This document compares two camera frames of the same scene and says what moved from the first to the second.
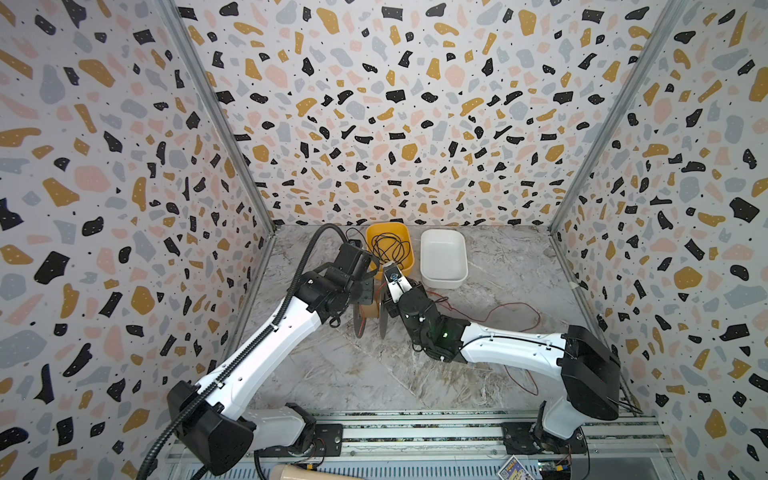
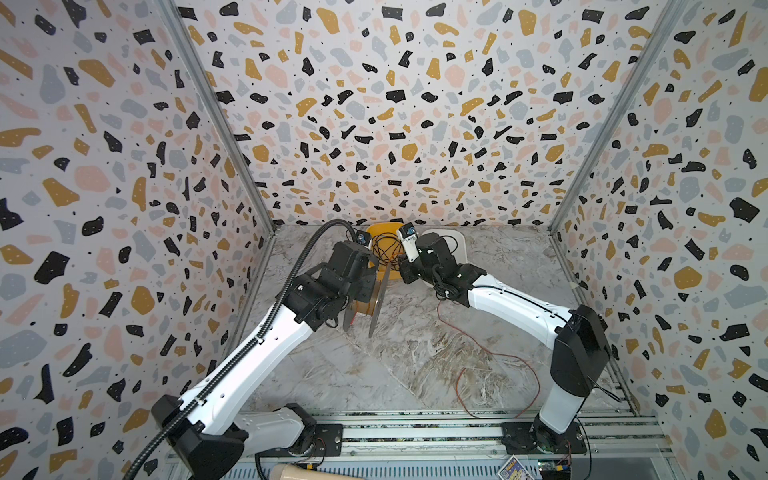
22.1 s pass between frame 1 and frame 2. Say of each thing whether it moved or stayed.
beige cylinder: stayed
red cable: moved
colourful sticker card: stayed
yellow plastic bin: stayed
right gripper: moved
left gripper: stayed
